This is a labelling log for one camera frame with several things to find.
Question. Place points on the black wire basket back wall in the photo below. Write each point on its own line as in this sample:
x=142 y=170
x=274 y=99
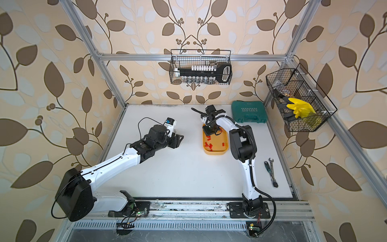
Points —
x=185 y=58

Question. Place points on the black wire basket right wall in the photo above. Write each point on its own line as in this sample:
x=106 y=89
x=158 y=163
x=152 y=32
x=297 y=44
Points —
x=293 y=83

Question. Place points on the green plastic tool case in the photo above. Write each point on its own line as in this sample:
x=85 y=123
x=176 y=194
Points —
x=249 y=112

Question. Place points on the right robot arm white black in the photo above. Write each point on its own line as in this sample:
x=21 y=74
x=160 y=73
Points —
x=243 y=148

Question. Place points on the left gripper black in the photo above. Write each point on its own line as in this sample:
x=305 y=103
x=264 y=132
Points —
x=175 y=140

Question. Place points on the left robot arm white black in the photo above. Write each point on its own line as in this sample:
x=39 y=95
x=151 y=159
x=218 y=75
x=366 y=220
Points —
x=78 y=194

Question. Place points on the ratchet wrench green handle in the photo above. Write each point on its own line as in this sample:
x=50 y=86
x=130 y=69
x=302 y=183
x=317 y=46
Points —
x=270 y=169

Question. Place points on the yellow rubber glove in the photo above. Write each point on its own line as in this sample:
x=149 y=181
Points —
x=300 y=108

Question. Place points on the yellow plastic tray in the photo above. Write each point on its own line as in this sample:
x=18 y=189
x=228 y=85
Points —
x=216 y=144

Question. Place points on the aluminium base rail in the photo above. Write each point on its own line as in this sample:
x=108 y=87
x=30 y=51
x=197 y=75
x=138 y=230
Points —
x=188 y=215

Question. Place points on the black pliers in basket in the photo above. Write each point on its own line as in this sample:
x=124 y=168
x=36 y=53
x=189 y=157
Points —
x=284 y=101

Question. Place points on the black wire basket wall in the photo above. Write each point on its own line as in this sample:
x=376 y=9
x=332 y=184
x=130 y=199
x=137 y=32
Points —
x=185 y=58
x=293 y=83

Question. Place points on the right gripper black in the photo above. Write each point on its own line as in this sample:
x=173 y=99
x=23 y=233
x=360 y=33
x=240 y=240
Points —
x=207 y=132

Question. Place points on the socket set rail black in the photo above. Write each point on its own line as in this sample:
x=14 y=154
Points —
x=221 y=73

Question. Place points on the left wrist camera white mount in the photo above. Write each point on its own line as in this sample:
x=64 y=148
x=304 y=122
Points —
x=170 y=126

